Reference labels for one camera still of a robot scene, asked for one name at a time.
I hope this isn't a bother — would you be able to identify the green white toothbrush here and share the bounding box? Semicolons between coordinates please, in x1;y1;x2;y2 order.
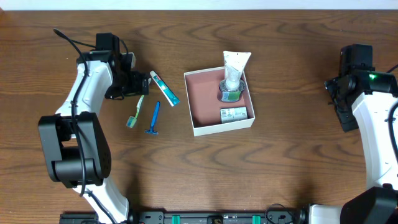
126;78;152;128

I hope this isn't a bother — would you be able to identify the blue disposable razor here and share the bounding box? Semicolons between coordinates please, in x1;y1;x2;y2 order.
145;101;160;135

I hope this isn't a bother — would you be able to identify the green white toothpaste tube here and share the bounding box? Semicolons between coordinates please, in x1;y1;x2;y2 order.
150;71;180;107

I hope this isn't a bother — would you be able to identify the small green white box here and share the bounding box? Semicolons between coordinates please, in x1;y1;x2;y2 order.
220;106;248;123

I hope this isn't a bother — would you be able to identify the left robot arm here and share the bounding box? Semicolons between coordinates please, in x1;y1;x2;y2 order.
38;33;151;223

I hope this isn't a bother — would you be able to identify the white cardboard box pink interior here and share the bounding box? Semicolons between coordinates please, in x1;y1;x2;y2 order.
184;67;256;136

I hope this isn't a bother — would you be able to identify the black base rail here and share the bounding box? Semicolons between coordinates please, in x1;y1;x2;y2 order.
58;208;310;224

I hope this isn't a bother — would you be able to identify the clear blue soap pump bottle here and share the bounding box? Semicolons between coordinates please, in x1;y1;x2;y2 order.
218;79;246;103

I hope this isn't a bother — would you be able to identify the white lotion tube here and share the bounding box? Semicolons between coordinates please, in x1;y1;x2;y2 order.
223;51;251;82

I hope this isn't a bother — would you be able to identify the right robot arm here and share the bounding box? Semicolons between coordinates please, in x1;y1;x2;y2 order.
306;44;397;224

